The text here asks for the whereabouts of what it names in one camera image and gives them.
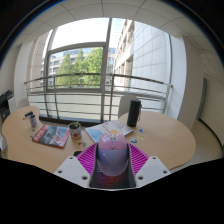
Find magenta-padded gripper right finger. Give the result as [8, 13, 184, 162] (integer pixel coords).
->
[128, 143, 172, 188]

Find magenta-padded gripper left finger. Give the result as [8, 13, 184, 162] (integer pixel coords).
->
[53, 143, 99, 189]

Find pink and lilac computer mouse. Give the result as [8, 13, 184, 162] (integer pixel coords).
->
[96, 132, 130, 177]

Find white red mug with plant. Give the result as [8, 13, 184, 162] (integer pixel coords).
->
[67, 121, 83, 140]

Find light blue magazine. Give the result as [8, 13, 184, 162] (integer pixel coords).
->
[84, 120, 135, 144]

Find red magazine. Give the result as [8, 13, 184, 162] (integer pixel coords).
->
[31, 124, 71, 149]

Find black drink bottle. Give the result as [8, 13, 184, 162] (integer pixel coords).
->
[126, 98, 143, 128]

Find dark pen cup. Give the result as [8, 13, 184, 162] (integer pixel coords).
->
[28, 114, 38, 129]

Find grey metal railing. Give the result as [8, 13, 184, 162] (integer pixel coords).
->
[23, 72, 174, 123]

